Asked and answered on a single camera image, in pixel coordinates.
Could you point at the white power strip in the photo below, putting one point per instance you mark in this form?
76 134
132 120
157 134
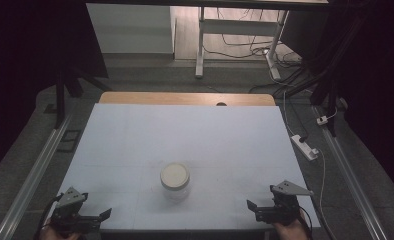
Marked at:
304 146

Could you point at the aluminium floor rail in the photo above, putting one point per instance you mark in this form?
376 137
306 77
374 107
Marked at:
351 180
31 176

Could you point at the small white adapter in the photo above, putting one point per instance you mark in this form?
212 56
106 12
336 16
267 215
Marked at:
322 120

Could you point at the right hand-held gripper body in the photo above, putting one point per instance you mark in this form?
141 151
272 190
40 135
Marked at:
283 211

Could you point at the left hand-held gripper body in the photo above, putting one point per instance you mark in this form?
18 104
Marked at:
70 213

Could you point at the dark curtain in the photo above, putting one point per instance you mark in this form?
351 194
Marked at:
25 50
381 83

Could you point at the clear glass jar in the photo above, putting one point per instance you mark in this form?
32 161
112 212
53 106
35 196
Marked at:
175 195

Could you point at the black metal frame struts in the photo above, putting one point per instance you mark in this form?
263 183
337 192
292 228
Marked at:
331 76

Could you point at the person's right hand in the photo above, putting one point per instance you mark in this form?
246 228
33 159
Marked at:
290 231

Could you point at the person's left hand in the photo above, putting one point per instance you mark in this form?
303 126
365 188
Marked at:
56 235

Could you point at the white wall panel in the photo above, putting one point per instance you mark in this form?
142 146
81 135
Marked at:
131 30

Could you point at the black rectangular floor frame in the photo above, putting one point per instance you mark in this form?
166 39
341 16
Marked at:
61 141

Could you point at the white desk frame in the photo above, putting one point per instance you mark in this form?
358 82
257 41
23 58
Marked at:
238 26

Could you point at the white table cover sheet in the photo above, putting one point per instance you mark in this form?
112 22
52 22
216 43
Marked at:
191 140

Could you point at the black metal stand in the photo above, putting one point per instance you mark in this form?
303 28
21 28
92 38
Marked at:
60 100

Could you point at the cream round jar lid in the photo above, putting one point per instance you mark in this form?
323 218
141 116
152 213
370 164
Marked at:
175 175

